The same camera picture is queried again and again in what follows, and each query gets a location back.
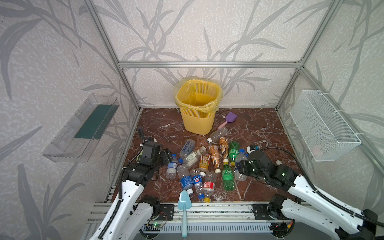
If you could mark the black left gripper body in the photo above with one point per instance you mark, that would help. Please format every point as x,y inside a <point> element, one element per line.
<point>165,155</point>

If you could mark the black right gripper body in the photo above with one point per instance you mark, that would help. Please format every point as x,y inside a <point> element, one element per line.
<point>248,167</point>

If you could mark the clear crushed bottle blue cap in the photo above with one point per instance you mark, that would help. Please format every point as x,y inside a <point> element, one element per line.
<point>241,156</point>

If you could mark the clear water bottle blue cap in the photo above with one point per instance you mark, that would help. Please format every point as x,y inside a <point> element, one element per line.
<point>172,168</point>

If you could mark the small green Sprite bottle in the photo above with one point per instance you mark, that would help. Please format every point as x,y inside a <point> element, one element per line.
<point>234,147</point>

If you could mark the clear bottle blue label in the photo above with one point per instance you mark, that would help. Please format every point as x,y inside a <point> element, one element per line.
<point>185,179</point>

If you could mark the Pepsi label clear bottle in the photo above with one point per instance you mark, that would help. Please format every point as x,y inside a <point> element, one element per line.
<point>198,183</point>

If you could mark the red label bottle yellow cap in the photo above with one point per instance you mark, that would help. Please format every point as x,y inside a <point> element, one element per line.
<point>209,185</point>

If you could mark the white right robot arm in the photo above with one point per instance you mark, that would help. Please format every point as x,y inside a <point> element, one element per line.
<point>325,213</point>

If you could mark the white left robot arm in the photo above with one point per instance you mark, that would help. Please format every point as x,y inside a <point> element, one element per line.
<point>125,217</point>

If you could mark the yellow ribbed plastic bin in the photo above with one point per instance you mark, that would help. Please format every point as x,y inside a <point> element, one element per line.
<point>197,122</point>

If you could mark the yellow bin liner bag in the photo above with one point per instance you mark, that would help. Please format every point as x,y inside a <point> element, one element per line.
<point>198,94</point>

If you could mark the soda water bottle blue cap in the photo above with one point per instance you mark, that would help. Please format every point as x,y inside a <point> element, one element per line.
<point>187,148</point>

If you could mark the clear bottle green label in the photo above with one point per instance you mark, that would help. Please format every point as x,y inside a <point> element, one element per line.
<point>193,157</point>

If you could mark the brown Nescafe bottle right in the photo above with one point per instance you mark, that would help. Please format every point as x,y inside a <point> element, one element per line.
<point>224,147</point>

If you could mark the brown coffee bottle left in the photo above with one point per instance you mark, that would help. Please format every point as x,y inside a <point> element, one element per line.
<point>215,156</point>

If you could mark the clear bottle white cap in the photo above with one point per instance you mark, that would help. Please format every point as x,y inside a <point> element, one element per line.
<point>215,136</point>

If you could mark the gold red tea bottle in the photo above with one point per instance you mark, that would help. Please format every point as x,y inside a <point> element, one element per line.
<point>204,164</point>

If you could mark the purple toy shovel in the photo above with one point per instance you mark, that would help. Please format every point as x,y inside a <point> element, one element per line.
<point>230,118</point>

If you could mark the light blue toy shovel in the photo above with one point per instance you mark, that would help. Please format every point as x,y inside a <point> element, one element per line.
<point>184,204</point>

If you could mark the green circuit board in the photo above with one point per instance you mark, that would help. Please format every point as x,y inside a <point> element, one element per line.
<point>155,226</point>

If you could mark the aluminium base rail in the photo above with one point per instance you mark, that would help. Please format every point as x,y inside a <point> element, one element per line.
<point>226,217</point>

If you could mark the white wire wall basket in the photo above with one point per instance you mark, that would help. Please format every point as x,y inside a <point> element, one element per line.
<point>326,133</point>

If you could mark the clear acrylic wall shelf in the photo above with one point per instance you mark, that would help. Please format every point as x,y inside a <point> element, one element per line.
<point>78,139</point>

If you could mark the horizontal aluminium frame bar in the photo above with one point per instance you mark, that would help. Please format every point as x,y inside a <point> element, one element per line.
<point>205,64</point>

